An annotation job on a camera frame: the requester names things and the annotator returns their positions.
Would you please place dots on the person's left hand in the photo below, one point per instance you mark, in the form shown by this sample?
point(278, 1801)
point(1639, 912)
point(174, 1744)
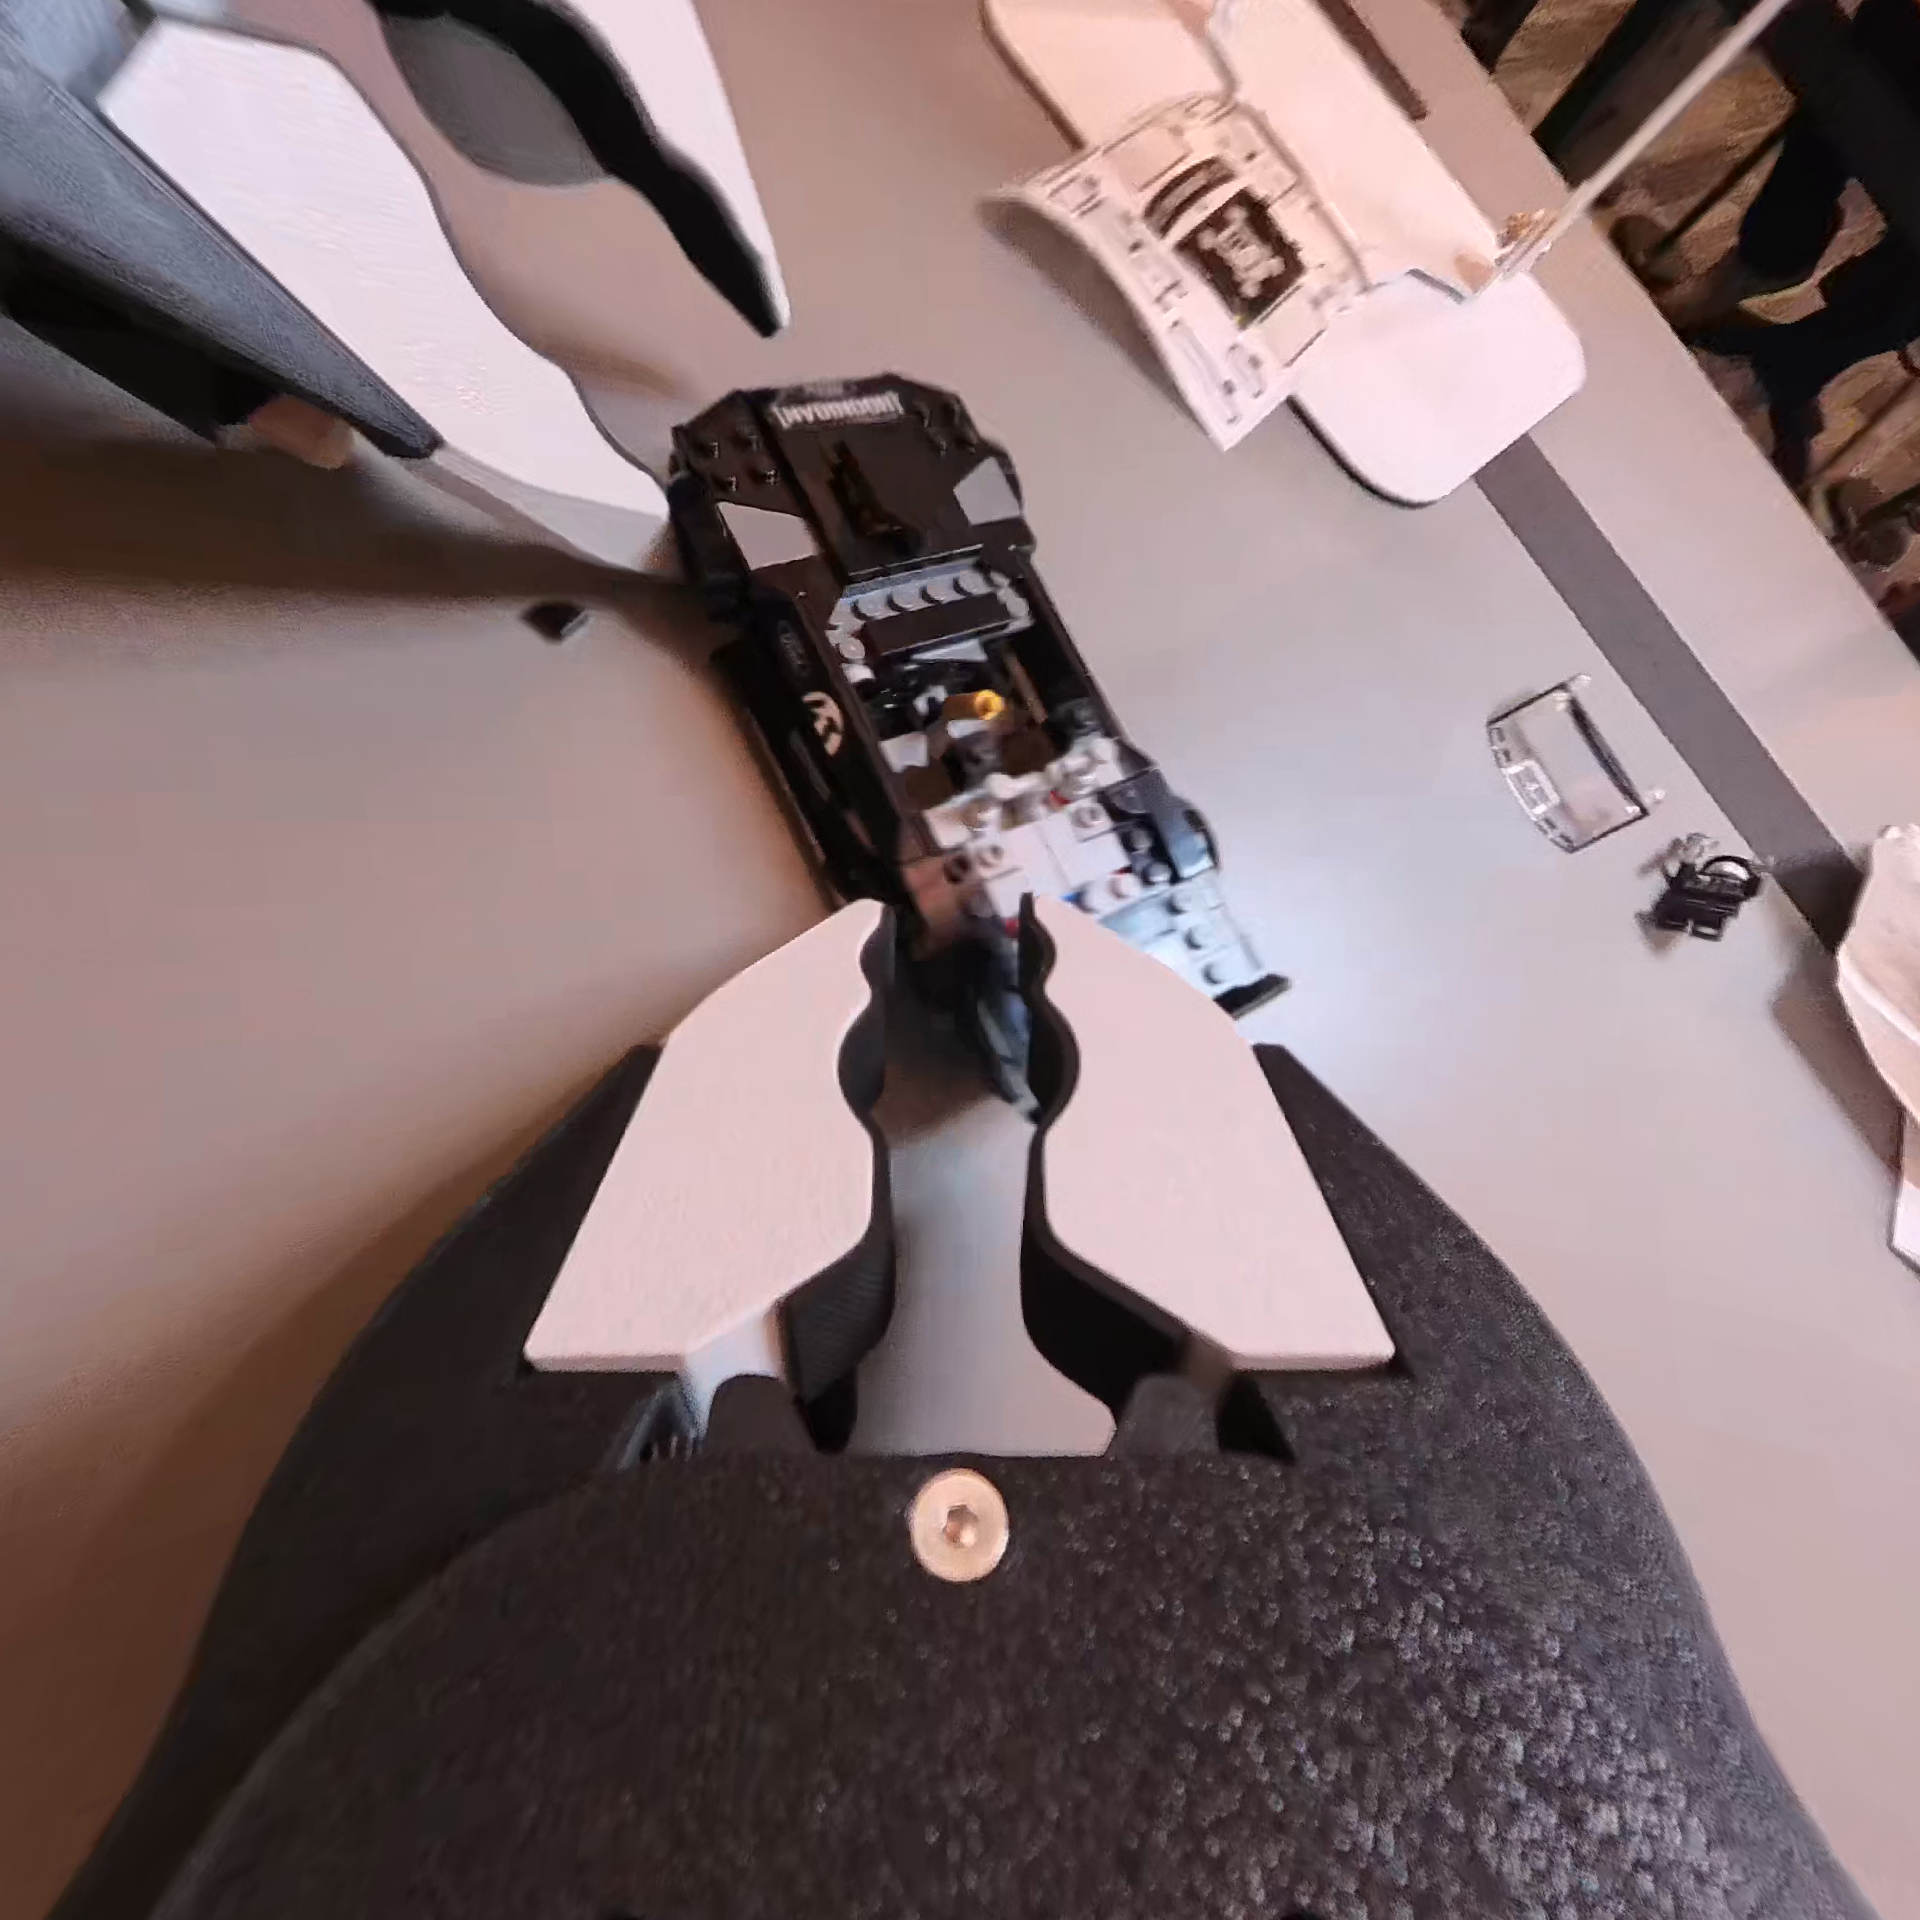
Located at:
point(299, 434)

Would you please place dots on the white paper bags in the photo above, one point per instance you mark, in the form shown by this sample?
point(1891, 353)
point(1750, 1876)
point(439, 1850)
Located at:
point(1883, 1019)

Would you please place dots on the white tray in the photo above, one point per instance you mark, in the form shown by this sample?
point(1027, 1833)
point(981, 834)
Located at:
point(1441, 361)

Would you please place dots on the clear lego windshield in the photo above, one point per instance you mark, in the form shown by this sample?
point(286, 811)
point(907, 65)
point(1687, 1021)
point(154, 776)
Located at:
point(1570, 765)

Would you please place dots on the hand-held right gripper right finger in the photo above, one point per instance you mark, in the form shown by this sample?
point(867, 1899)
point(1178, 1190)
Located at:
point(1208, 1178)

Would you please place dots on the small black lego piece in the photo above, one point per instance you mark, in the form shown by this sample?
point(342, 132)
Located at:
point(1706, 892)

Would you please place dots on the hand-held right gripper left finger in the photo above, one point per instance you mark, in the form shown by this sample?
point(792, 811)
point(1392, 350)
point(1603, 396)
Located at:
point(721, 1178)

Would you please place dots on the black lego car model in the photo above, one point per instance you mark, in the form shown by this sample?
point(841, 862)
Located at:
point(931, 661)

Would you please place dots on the white sticker sheet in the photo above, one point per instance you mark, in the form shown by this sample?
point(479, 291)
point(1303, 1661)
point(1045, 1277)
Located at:
point(1186, 257)

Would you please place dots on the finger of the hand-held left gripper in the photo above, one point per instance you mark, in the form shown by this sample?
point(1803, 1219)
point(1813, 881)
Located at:
point(675, 121)
point(361, 269)

